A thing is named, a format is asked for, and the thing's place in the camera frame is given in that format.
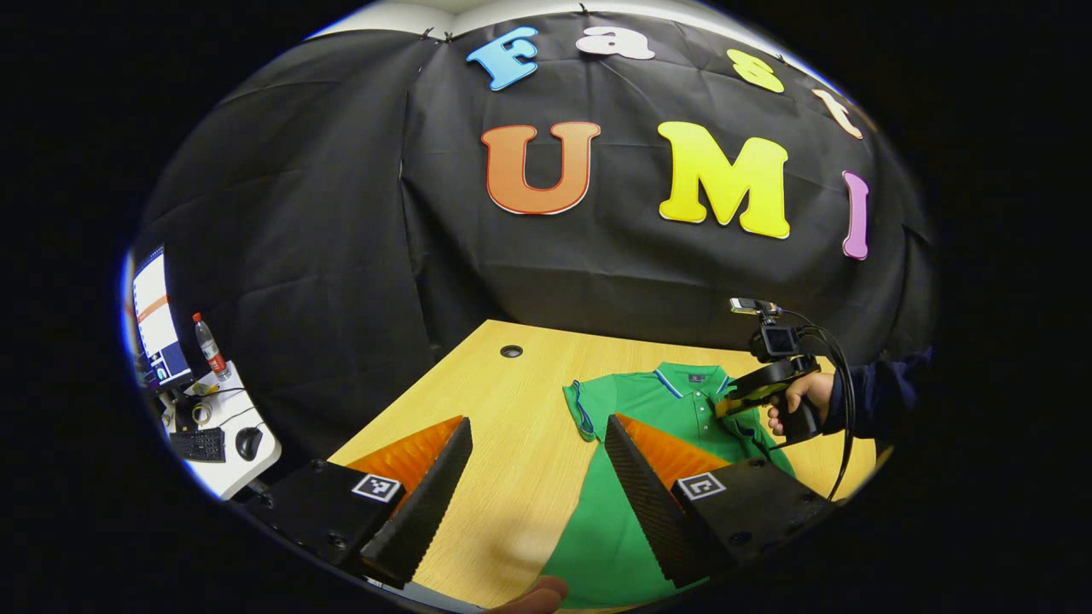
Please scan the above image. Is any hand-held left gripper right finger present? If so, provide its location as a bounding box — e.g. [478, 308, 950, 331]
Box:
[604, 414, 837, 590]

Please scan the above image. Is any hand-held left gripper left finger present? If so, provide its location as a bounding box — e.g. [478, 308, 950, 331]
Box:
[239, 416, 474, 589]

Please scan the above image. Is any green T-shirt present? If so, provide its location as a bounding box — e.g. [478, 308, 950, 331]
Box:
[542, 362, 799, 611]

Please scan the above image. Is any black keyboard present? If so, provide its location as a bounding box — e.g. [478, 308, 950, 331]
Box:
[169, 427, 227, 464]

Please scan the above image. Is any black backdrop cloth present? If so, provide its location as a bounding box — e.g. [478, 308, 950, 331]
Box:
[128, 9, 939, 513]

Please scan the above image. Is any clear bottle with red label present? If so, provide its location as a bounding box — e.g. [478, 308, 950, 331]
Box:
[192, 312, 232, 381]

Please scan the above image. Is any computer monitor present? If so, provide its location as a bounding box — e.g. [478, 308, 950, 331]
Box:
[128, 246, 194, 393]

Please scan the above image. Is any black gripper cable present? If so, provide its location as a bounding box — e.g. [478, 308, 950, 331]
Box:
[789, 309, 857, 502]

